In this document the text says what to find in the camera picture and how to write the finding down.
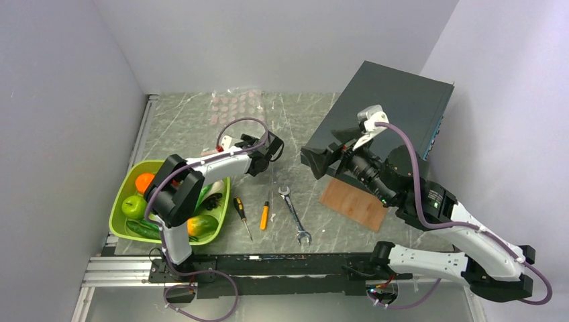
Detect clear zip top bag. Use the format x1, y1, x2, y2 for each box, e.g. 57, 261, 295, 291
209, 88, 266, 125

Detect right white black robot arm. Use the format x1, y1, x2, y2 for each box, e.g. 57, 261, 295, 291
301, 128, 535, 304

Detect green plastic tray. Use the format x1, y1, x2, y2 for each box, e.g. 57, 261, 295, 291
109, 160, 231, 246

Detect green apple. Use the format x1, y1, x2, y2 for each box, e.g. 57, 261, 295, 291
121, 195, 147, 221

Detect dark green cucumber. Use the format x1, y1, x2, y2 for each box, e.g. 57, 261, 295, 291
125, 221, 160, 240

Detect green bok choy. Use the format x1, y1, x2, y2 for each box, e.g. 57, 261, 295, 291
196, 180, 225, 209

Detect brown wooden board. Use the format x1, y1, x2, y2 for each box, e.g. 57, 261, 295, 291
319, 178, 388, 232

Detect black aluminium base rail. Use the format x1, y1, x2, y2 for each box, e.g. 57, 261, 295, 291
70, 243, 488, 322

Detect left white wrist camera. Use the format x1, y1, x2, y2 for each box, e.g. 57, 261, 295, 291
215, 136, 239, 153

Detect silver open-end wrench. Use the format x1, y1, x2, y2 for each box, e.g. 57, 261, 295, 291
278, 186, 312, 246

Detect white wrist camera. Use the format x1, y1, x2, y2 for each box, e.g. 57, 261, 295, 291
352, 105, 389, 151
215, 136, 239, 153

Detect black grape bunch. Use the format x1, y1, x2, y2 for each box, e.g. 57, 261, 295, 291
202, 193, 223, 211

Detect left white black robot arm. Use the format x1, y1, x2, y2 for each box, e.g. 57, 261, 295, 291
144, 131, 284, 282

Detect green orange mango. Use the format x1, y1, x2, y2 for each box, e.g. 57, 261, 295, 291
187, 215, 219, 237

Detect orange fruit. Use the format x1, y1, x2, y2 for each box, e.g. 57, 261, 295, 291
134, 172, 155, 195

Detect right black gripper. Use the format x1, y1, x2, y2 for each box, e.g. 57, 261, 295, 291
301, 126, 396, 205

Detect large dark grey box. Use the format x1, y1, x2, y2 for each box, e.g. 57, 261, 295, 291
306, 61, 454, 160

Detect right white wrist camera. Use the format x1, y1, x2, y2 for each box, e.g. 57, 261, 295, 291
352, 105, 389, 151

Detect black yellow screwdriver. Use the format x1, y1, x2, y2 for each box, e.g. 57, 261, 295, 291
233, 197, 253, 241

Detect orange utility knife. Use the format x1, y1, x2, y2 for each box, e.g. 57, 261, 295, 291
260, 191, 271, 231

